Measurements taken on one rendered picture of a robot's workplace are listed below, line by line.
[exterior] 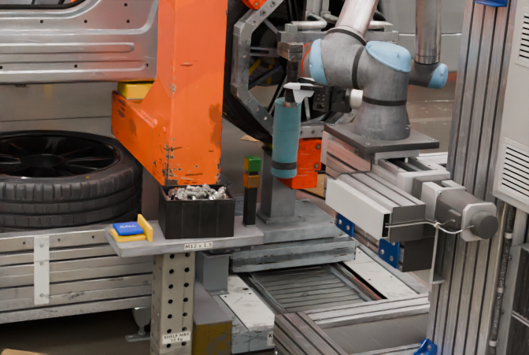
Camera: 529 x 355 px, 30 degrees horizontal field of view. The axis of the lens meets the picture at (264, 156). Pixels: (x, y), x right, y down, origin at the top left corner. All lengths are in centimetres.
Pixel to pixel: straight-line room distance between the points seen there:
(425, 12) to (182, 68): 71
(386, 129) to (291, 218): 117
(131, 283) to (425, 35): 117
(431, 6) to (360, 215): 75
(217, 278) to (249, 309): 17
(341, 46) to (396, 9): 117
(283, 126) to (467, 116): 89
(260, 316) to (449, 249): 84
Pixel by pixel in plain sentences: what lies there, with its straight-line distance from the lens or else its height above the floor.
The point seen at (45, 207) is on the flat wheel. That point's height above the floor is 43.
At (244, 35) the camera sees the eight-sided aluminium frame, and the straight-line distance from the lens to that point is 323.
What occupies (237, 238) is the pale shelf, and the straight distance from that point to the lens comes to 283.
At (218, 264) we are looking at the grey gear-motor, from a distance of 333.
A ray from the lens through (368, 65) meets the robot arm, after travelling 253.
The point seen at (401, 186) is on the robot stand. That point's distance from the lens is 242.
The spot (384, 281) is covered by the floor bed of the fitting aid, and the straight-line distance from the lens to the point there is 357.
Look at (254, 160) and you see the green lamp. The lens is 284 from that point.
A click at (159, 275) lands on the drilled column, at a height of 33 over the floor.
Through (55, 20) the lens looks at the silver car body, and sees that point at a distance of 331.
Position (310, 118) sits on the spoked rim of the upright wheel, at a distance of 351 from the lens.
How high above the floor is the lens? 147
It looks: 16 degrees down
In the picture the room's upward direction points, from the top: 4 degrees clockwise
